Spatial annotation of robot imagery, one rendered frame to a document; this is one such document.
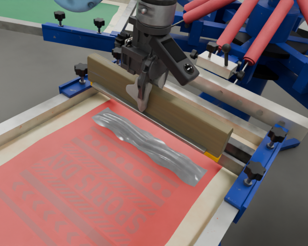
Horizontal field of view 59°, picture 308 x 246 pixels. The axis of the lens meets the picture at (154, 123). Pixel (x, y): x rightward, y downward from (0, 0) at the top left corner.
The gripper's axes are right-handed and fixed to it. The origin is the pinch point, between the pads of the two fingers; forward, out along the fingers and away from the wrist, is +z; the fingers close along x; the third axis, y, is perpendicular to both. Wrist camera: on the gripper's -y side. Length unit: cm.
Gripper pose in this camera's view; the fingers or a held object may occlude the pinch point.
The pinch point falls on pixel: (150, 104)
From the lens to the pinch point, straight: 66.9
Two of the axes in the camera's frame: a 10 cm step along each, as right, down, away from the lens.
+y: -7.9, -4.8, 3.8
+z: -1.3, 7.4, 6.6
